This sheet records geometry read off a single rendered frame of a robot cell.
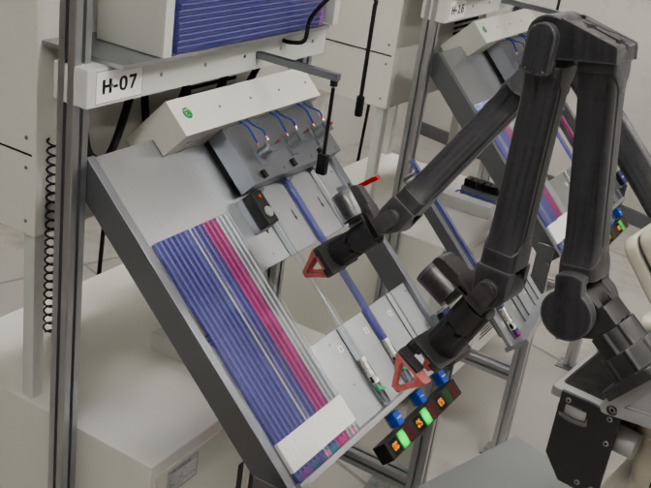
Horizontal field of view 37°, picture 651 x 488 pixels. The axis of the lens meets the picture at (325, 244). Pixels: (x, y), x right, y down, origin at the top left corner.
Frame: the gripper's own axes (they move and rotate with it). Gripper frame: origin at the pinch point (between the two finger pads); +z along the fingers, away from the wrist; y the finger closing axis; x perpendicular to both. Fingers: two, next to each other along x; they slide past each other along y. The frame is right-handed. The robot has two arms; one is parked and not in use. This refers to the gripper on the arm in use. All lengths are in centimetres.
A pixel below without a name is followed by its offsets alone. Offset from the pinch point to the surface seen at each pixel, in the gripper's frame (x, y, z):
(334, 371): 20.1, 8.4, 0.9
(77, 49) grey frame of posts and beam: -51, 41, -15
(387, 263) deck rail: 7.5, -30.2, 2.5
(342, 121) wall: -74, -331, 181
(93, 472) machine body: 12, 38, 45
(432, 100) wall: -61, -399, 159
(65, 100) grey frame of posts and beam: -46, 42, -7
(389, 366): 26.5, -8.4, 1.0
